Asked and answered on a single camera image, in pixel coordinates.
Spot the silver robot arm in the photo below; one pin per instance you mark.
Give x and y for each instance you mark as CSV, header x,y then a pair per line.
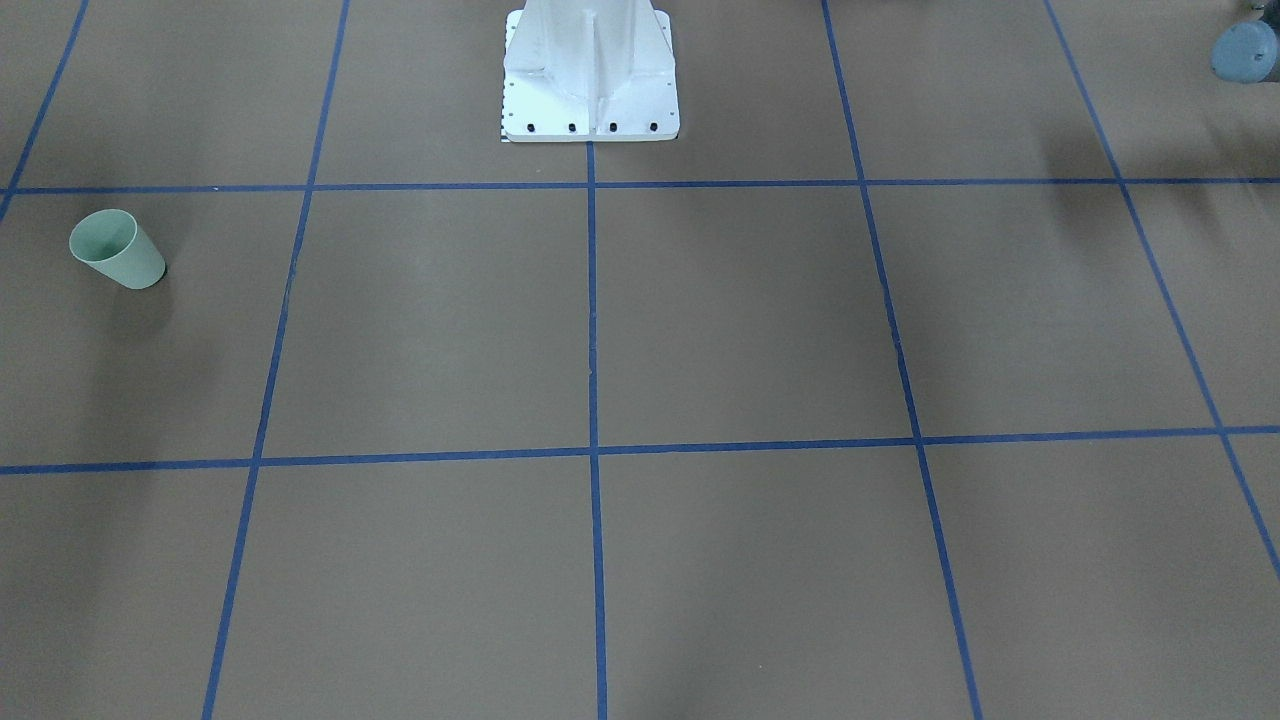
x,y
1247,53

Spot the green plastic cup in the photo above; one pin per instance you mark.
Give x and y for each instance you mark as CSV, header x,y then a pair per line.
x,y
113,243

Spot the brown paper table cover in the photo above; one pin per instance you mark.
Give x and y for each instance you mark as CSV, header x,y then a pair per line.
x,y
930,373

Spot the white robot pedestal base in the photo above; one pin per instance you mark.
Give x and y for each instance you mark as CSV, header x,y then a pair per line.
x,y
589,71

